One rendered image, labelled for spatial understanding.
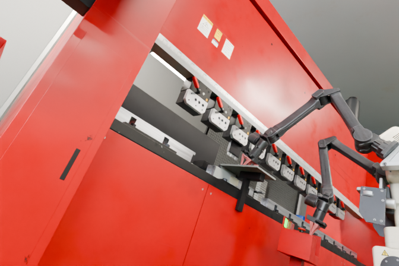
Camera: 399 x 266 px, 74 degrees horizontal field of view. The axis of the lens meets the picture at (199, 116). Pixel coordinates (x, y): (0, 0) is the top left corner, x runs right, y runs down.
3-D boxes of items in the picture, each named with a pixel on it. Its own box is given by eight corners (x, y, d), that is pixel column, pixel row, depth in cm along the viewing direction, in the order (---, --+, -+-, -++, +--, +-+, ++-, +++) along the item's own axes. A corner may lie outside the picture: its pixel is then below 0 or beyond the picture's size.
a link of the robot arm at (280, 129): (326, 91, 151) (329, 104, 157) (319, 87, 155) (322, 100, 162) (266, 136, 148) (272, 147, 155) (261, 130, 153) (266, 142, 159)
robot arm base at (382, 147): (398, 141, 111) (403, 153, 118) (380, 131, 118) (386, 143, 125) (382, 155, 112) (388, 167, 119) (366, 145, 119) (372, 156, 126)
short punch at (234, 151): (227, 154, 160) (232, 140, 164) (225, 154, 162) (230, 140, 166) (237, 160, 166) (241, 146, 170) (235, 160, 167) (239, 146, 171)
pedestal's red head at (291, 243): (309, 261, 128) (314, 223, 135) (276, 250, 137) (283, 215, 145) (317, 266, 141) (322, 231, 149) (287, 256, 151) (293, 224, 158)
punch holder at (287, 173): (282, 174, 191) (287, 153, 197) (272, 173, 197) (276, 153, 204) (292, 181, 199) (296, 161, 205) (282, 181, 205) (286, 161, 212)
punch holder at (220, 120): (209, 119, 148) (218, 95, 155) (199, 120, 155) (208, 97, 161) (226, 132, 156) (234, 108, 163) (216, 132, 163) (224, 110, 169)
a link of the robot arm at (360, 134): (337, 81, 152) (339, 94, 158) (313, 90, 156) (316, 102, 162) (376, 138, 118) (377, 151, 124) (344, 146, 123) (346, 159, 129)
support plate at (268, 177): (256, 167, 135) (257, 165, 135) (219, 165, 154) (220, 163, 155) (275, 180, 144) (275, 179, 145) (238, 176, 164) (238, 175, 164)
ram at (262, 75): (143, 32, 126) (198, -66, 158) (135, 38, 132) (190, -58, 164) (363, 218, 286) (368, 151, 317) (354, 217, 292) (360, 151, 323)
